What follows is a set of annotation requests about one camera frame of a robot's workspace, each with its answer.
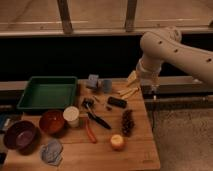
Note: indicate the wooden sticks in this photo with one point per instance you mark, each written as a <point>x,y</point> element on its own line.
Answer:
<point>126,93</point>

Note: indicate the white cup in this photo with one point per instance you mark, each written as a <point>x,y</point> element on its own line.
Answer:
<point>71,115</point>

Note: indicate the purple bowl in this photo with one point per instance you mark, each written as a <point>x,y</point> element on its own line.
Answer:
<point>20,135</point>

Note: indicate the green plastic tray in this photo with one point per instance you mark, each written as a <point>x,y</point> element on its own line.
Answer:
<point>48,92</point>

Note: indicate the brown grape bunch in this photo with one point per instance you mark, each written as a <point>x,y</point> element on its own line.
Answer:
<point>127,123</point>

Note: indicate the black rectangular block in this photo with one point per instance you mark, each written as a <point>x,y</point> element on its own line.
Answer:
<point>117,102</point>

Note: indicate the grey blue towel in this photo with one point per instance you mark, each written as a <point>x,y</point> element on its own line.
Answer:
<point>50,153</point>

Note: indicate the orange bowl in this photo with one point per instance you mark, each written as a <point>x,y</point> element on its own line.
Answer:
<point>52,121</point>

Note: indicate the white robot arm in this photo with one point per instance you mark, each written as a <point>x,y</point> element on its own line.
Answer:
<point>164,45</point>

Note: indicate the yellow apple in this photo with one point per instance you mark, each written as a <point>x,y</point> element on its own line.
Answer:
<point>117,142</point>

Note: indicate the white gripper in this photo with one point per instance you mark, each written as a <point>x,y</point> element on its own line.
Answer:
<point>145,70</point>

